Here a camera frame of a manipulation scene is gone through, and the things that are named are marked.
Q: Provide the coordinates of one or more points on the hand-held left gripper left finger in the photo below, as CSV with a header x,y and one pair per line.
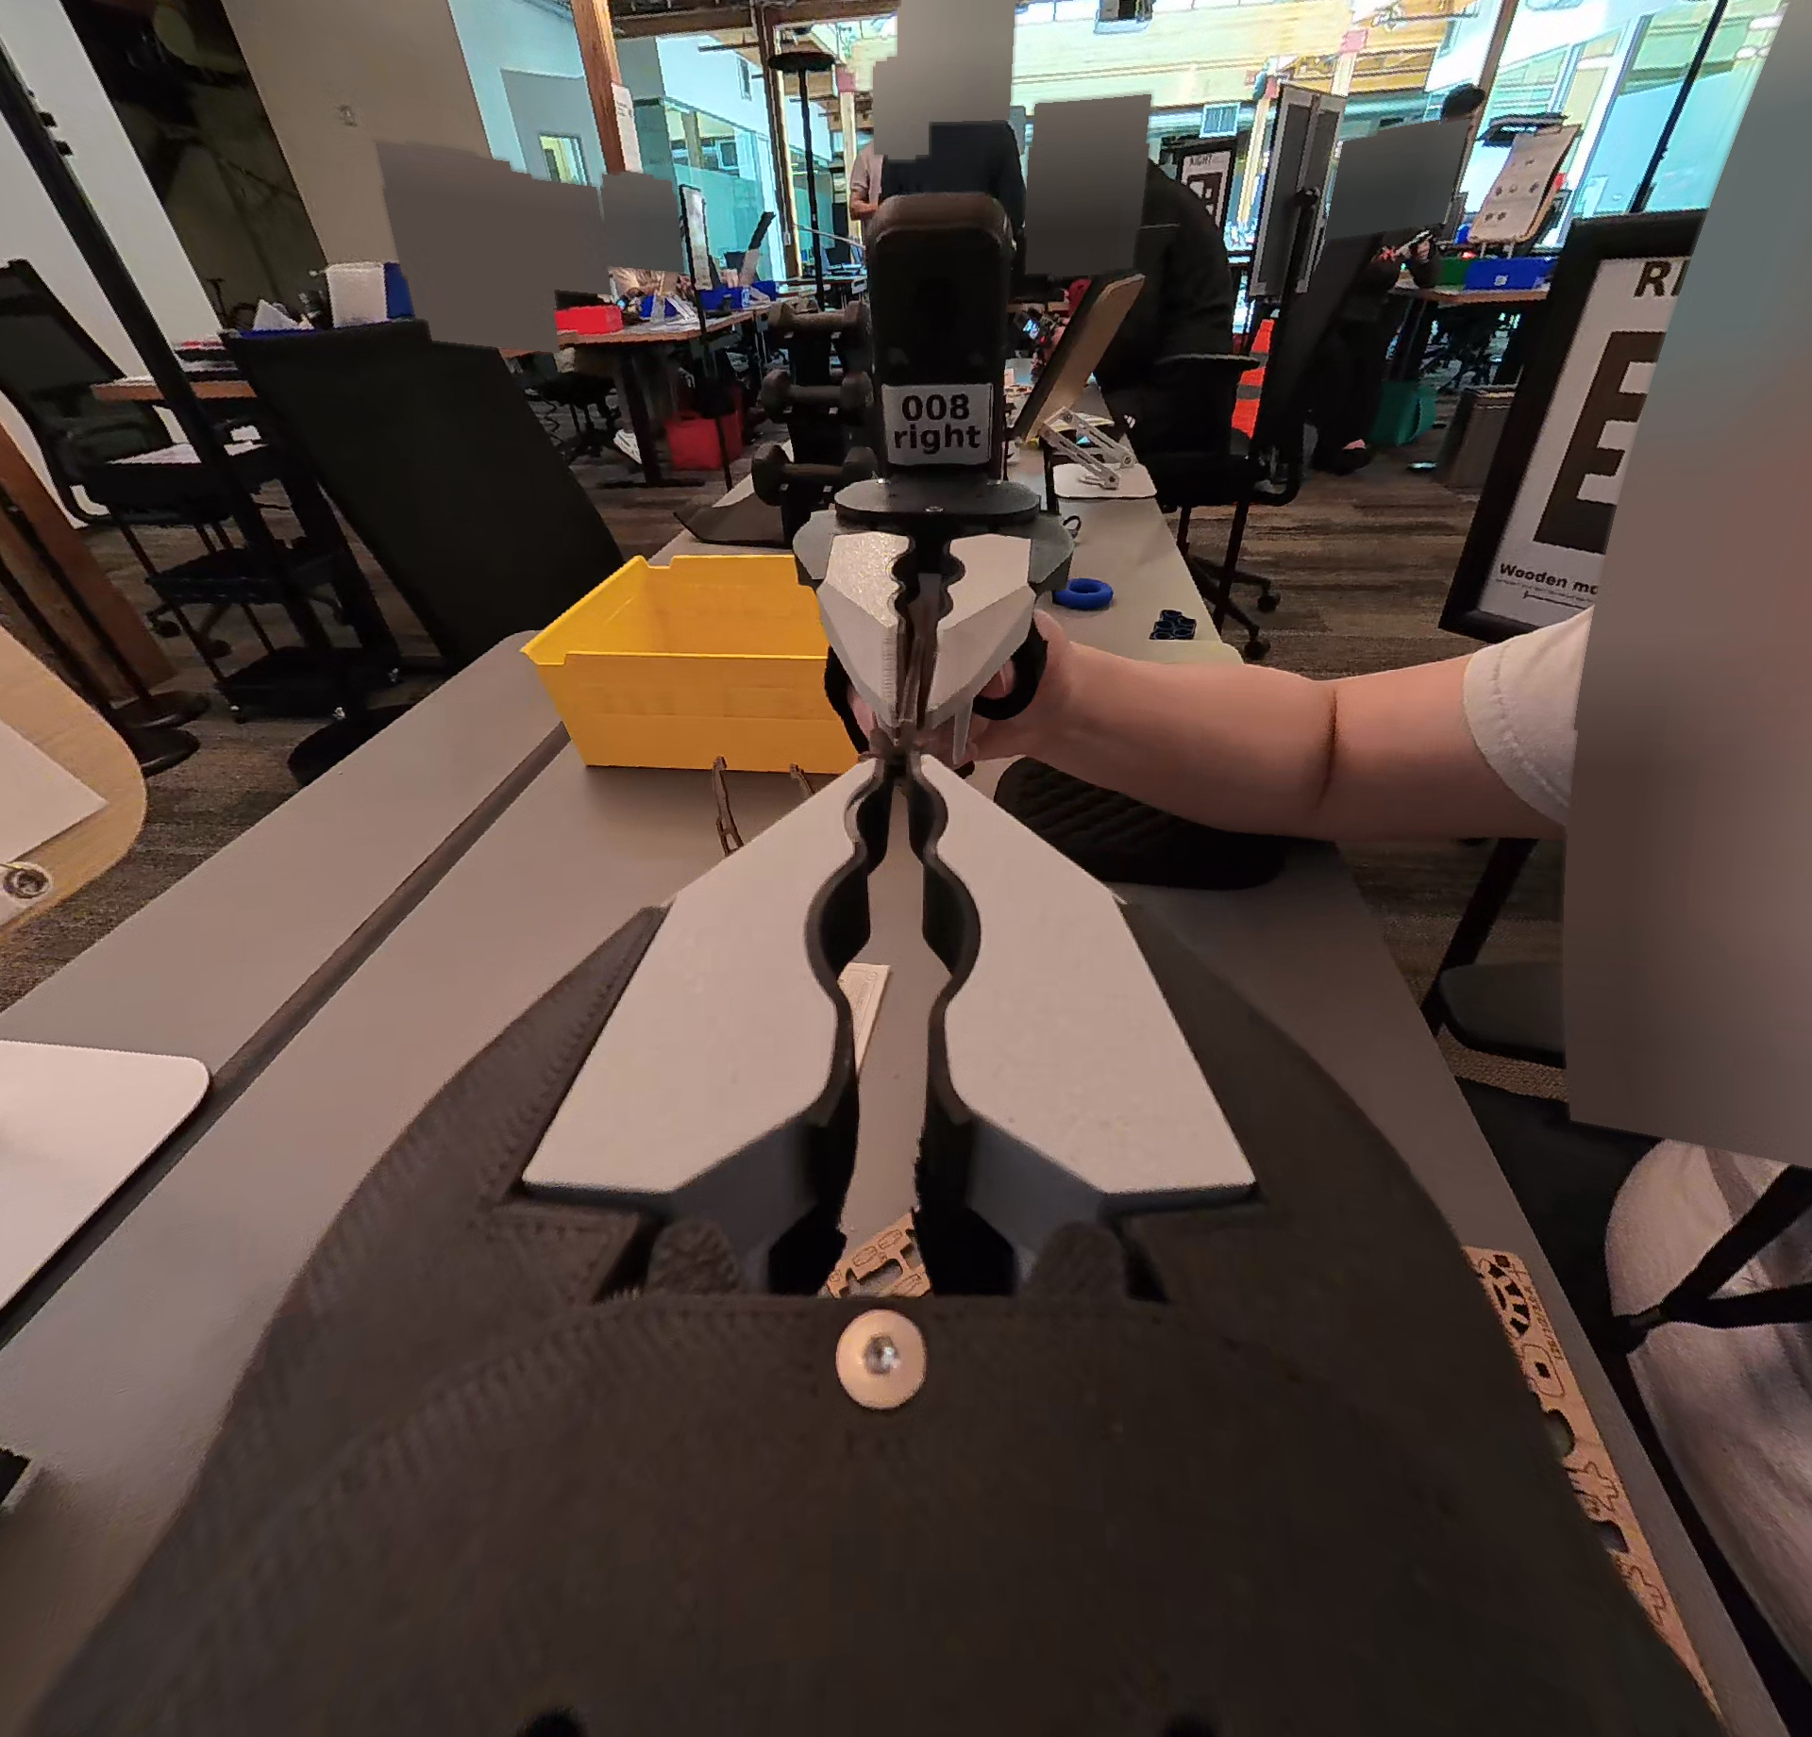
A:
x,y
679,1059

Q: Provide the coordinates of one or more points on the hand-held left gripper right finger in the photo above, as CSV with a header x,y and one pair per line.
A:
x,y
1104,1059

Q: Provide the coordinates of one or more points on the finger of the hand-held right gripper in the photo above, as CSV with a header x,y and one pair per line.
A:
x,y
991,605
856,619

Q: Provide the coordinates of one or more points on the person's right forearm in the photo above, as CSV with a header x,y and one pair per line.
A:
x,y
1275,749

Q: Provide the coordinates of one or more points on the assembled wooden sub-model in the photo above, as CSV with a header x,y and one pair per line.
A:
x,y
723,810

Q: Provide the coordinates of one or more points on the wooden cutout parts sheet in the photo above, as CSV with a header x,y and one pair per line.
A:
x,y
1541,1357

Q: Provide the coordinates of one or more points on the person's right hand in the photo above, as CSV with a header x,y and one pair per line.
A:
x,y
1073,719

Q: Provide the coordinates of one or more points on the black knobbed stand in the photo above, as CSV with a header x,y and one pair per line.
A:
x,y
812,408

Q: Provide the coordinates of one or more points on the white folding stand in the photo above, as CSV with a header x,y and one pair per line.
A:
x,y
1090,478
70,1141

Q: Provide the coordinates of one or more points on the printed instruction booklet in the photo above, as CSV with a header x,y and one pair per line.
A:
x,y
863,1001

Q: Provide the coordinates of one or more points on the yellow plastic bin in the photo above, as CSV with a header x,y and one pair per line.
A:
x,y
666,690

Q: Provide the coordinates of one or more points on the black oval mesh pad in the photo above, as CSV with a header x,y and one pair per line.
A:
x,y
1132,840

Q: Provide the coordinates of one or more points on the red storage bin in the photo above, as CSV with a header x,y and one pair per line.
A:
x,y
700,441
585,319

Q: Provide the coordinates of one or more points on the black office chair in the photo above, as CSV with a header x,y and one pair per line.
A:
x,y
1204,422

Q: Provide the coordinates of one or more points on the flat slotted wooden part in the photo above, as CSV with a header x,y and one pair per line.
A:
x,y
878,1261

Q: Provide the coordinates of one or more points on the wooden office desk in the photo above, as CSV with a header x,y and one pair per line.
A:
x,y
635,340

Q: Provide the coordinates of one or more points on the orange safety vest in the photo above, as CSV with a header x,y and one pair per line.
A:
x,y
1247,408

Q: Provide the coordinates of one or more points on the black partition panel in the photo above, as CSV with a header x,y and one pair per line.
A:
x,y
423,493

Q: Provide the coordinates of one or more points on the green bag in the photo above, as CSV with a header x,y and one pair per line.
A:
x,y
1401,416

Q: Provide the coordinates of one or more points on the grey storage box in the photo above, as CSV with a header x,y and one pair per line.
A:
x,y
1479,441

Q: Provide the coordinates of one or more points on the person in white shirt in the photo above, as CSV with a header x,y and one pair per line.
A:
x,y
1521,734

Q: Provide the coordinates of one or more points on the blue storage bin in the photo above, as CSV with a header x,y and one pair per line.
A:
x,y
398,299

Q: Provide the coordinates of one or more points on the black framed marker sign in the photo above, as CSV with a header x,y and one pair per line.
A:
x,y
1601,321

